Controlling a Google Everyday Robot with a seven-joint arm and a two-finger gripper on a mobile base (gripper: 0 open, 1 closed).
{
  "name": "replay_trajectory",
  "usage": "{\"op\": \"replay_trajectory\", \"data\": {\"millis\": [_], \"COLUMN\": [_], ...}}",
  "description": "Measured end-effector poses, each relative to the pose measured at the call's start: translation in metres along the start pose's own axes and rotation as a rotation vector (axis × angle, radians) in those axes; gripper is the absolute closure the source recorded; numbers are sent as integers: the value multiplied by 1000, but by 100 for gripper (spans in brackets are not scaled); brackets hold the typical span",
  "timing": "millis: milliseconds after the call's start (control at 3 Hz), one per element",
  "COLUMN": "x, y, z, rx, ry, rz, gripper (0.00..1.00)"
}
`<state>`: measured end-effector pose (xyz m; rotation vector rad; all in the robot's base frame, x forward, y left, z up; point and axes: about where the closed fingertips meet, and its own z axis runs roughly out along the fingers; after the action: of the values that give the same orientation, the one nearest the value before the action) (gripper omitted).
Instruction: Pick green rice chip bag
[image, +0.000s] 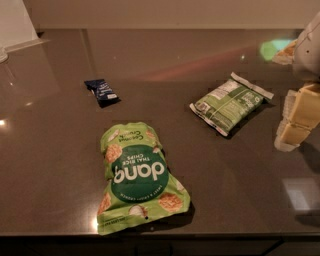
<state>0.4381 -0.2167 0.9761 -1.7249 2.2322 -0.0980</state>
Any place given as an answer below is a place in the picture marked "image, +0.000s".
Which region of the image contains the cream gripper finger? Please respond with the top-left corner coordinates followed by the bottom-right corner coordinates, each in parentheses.
top-left (283, 83), bottom-right (320, 129)
top-left (274, 120), bottom-right (310, 152)

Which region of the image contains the green Dang rice chip bag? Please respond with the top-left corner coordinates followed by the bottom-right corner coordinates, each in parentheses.
top-left (97, 122), bottom-right (191, 235)

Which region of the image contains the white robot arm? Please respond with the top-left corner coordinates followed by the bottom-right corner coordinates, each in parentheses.
top-left (274, 13), bottom-right (320, 152)

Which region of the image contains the green snack bag face down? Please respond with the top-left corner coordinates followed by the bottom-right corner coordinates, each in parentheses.
top-left (189, 72), bottom-right (274, 137)

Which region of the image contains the dark blue snack bar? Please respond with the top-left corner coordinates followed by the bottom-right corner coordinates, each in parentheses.
top-left (84, 79), bottom-right (120, 108)

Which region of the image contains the white object at left edge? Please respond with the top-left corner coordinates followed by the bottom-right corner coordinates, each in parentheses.
top-left (0, 0), bottom-right (42, 63)

